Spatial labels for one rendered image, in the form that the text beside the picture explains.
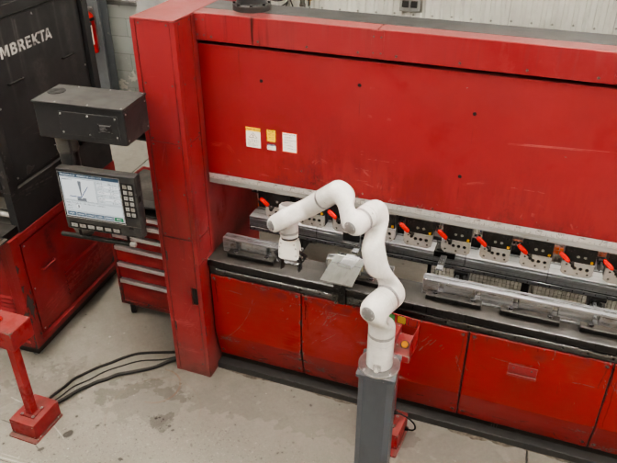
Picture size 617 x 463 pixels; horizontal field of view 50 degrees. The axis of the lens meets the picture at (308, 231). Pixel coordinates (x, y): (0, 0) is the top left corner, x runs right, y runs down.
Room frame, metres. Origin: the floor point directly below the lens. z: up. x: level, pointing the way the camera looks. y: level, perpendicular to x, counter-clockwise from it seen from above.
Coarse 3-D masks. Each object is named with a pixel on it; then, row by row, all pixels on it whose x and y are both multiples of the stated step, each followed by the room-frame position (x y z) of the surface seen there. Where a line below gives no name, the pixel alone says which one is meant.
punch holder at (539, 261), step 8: (528, 240) 2.81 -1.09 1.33; (536, 240) 2.80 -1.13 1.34; (528, 248) 2.81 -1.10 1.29; (536, 248) 2.80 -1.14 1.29; (544, 248) 2.78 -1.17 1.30; (552, 248) 2.77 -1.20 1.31; (520, 256) 2.82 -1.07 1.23; (536, 256) 2.79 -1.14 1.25; (544, 256) 2.78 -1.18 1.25; (520, 264) 2.82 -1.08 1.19; (528, 264) 2.80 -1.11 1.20; (536, 264) 2.79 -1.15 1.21; (544, 264) 2.78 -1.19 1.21
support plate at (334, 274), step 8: (336, 256) 3.16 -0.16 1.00; (336, 264) 3.09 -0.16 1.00; (360, 264) 3.09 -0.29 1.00; (328, 272) 3.01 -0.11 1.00; (336, 272) 3.01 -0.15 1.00; (344, 272) 3.01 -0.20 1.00; (352, 272) 3.01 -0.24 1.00; (320, 280) 2.94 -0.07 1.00; (328, 280) 2.93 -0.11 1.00; (336, 280) 2.93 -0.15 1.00; (344, 280) 2.93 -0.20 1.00; (352, 280) 2.93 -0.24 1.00
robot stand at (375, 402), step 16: (368, 384) 2.21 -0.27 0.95; (384, 384) 2.19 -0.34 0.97; (368, 400) 2.21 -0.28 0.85; (384, 400) 2.19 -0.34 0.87; (368, 416) 2.20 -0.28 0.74; (384, 416) 2.18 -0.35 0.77; (368, 432) 2.20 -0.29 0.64; (384, 432) 2.19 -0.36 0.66; (368, 448) 2.20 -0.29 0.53; (384, 448) 2.19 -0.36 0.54
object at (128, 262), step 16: (144, 176) 4.20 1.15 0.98; (144, 192) 3.97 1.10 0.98; (144, 240) 3.77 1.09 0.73; (128, 256) 3.85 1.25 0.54; (144, 256) 3.80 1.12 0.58; (160, 256) 3.73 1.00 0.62; (128, 272) 3.86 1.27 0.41; (144, 272) 3.81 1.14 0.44; (160, 272) 3.74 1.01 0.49; (128, 288) 3.86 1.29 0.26; (144, 288) 3.82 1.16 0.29; (160, 288) 3.75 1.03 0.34; (144, 304) 3.82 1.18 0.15; (160, 304) 3.78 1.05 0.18
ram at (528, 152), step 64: (256, 64) 3.32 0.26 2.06; (320, 64) 3.20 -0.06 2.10; (384, 64) 3.09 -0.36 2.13; (320, 128) 3.20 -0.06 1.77; (384, 128) 3.08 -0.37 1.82; (448, 128) 2.97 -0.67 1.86; (512, 128) 2.87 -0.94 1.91; (576, 128) 2.78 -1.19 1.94; (384, 192) 3.07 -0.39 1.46; (448, 192) 2.96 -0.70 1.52; (512, 192) 2.85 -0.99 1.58; (576, 192) 2.76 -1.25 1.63
